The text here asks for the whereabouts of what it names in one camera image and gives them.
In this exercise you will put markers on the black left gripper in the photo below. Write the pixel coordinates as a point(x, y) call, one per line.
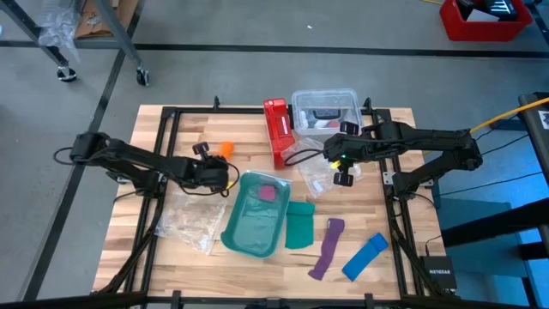
point(212, 173)

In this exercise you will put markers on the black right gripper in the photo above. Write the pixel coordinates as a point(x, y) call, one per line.
point(351, 148)

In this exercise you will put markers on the orange bandage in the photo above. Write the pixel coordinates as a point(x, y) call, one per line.
point(227, 149)

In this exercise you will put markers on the teal plastic bin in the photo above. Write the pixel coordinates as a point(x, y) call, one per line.
point(253, 227)

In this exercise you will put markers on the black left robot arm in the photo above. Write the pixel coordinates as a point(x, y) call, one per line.
point(128, 161)

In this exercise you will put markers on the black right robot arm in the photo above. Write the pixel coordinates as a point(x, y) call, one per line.
point(429, 137)

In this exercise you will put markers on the magenta bandage roll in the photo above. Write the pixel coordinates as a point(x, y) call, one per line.
point(268, 193)

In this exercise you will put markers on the green bandage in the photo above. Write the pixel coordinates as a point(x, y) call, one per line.
point(299, 227)

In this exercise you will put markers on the purple bandage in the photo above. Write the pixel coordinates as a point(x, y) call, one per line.
point(328, 246)

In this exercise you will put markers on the blue bandage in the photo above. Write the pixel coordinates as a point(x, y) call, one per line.
point(364, 257)

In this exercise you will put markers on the red item in container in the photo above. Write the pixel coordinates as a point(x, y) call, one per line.
point(333, 124)

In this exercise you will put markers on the crumpled clear plastic bag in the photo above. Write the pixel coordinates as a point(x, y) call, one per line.
point(313, 171)

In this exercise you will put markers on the small white packet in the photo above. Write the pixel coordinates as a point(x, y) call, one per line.
point(317, 185)

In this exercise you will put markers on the black pouch in container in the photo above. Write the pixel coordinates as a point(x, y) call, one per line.
point(315, 115)

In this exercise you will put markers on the white tube in container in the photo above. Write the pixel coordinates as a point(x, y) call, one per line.
point(303, 118)

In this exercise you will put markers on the clear plastic container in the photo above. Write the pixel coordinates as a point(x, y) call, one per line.
point(326, 101)

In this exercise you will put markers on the flat clear plastic bag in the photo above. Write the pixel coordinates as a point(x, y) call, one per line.
point(191, 219)

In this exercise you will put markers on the red box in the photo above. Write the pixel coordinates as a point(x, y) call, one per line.
point(279, 129)

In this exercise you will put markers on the black caster wheel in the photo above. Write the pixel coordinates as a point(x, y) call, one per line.
point(66, 75)
point(142, 77)

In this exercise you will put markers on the grey metal cart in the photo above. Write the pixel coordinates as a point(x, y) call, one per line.
point(116, 32)

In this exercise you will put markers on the cardboard box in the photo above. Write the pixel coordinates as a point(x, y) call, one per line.
point(92, 26)

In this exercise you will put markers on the red plastic crate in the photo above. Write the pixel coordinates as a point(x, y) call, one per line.
point(454, 28)

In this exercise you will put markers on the clear plastic wrap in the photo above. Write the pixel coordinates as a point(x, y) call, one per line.
point(58, 26)

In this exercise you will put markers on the black metal stand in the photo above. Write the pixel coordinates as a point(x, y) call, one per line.
point(536, 129)

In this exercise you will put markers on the black horizontal bar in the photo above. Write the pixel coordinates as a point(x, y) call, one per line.
point(64, 301)

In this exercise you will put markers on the black device in crate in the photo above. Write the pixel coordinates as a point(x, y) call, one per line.
point(497, 6)

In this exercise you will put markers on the black metal table frame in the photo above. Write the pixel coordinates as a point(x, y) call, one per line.
point(201, 110)

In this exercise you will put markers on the black Netgear network switch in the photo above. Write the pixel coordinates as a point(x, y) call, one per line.
point(438, 272)

